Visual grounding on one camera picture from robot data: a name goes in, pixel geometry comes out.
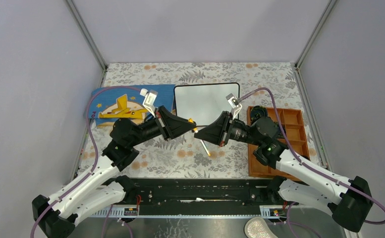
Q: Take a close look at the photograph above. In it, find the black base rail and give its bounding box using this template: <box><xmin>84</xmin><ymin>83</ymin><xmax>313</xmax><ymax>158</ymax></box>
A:
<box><xmin>97</xmin><ymin>177</ymin><xmax>298</xmax><ymax>218</ymax></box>

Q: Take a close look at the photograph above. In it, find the rolled dark tie top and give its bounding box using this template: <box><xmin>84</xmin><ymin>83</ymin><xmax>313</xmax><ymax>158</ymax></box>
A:
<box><xmin>250</xmin><ymin>106</ymin><xmax>268</xmax><ymax>123</ymax></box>

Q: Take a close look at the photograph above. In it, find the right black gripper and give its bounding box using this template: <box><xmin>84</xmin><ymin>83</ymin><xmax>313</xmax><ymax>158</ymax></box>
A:
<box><xmin>195</xmin><ymin>111</ymin><xmax>262</xmax><ymax>147</ymax></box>

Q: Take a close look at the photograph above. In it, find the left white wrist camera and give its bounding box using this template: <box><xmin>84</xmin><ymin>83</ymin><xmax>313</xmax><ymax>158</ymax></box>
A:
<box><xmin>140</xmin><ymin>88</ymin><xmax>158</xmax><ymax>117</ymax></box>

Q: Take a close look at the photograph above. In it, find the small black-framed whiteboard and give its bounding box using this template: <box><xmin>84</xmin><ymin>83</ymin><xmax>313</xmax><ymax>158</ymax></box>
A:
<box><xmin>174</xmin><ymin>82</ymin><xmax>240</xmax><ymax>126</ymax></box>

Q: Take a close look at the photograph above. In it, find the grey speckled oval object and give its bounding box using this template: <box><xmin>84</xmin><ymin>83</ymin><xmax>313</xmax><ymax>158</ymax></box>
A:
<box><xmin>244</xmin><ymin>217</ymin><xmax>277</xmax><ymax>238</ymax></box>

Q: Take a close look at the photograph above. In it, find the orange wooden compartment tray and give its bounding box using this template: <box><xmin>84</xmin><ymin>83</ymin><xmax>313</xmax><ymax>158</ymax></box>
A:
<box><xmin>248</xmin><ymin>109</ymin><xmax>310</xmax><ymax>181</ymax></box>

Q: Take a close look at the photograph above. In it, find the blue cartoon print cloth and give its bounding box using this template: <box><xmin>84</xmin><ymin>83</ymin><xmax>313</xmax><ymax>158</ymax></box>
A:
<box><xmin>86</xmin><ymin>84</ymin><xmax>175</xmax><ymax>127</ymax></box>

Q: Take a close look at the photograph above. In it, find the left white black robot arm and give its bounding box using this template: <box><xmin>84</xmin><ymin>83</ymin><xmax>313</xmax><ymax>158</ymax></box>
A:
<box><xmin>30</xmin><ymin>106</ymin><xmax>197</xmax><ymax>238</ymax></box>

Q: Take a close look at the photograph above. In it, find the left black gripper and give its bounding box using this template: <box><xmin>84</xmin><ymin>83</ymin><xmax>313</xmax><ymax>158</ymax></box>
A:
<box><xmin>128</xmin><ymin>105</ymin><xmax>196</xmax><ymax>147</ymax></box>

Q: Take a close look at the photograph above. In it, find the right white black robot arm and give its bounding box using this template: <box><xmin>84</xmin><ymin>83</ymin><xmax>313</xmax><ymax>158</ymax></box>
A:
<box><xmin>194</xmin><ymin>112</ymin><xmax>373</xmax><ymax>232</ymax></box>

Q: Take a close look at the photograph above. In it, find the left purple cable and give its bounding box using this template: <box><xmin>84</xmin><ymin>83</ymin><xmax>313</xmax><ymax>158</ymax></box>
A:
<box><xmin>30</xmin><ymin>86</ymin><xmax>142</xmax><ymax>238</ymax></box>

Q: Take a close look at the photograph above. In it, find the white marker pen yellow end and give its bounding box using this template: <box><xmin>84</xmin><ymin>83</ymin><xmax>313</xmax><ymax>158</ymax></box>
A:
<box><xmin>193</xmin><ymin>127</ymin><xmax>211</xmax><ymax>156</ymax></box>

